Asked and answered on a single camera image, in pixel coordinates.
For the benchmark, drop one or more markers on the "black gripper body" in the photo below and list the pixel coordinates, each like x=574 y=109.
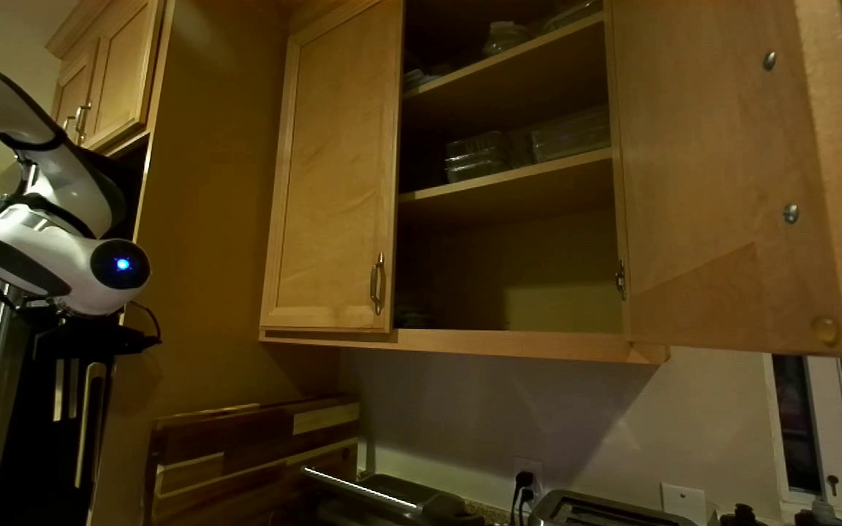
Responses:
x=80 y=337

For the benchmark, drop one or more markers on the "wooden toaster tongs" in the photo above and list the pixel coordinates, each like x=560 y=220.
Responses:
x=58 y=391

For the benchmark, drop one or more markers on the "wooden cabinet door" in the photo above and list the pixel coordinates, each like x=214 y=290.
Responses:
x=334 y=176
x=715 y=195

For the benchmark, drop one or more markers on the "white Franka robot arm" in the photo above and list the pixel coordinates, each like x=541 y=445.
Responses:
x=59 y=245

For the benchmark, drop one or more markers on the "tall wooden cabinet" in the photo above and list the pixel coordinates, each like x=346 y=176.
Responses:
x=205 y=195

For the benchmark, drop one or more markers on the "wooden cabinet shelf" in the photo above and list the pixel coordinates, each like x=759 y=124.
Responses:
x=498 y=78
x=498 y=188

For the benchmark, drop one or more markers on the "metal door hinge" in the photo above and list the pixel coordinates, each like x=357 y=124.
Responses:
x=622 y=281

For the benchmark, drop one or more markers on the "round door bumper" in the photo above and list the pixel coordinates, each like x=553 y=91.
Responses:
x=824 y=330

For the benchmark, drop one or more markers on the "dark striped wooden cutting board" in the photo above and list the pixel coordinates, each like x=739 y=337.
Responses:
x=284 y=441

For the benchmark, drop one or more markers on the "clear glass dish stack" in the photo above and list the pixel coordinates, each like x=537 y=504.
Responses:
x=568 y=135
x=479 y=157

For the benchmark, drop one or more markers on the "clear glassware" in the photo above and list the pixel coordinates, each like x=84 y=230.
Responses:
x=506 y=36
x=568 y=13

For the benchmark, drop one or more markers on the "stainless steel toaster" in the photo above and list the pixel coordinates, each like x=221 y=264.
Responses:
x=598 y=509

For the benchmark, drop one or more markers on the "black capped bottle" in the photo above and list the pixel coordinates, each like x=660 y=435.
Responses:
x=742 y=517

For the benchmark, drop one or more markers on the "white framed window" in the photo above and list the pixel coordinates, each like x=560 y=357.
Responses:
x=825 y=441

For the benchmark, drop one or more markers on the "white bottle black cap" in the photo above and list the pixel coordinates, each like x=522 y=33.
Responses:
x=819 y=517

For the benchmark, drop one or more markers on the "window latch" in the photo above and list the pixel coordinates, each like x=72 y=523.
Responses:
x=831 y=483

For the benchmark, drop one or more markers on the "wall outlet with plug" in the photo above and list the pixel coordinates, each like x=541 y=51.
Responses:
x=524 y=483

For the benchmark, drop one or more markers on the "white wall plate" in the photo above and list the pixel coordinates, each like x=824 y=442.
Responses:
x=685 y=502

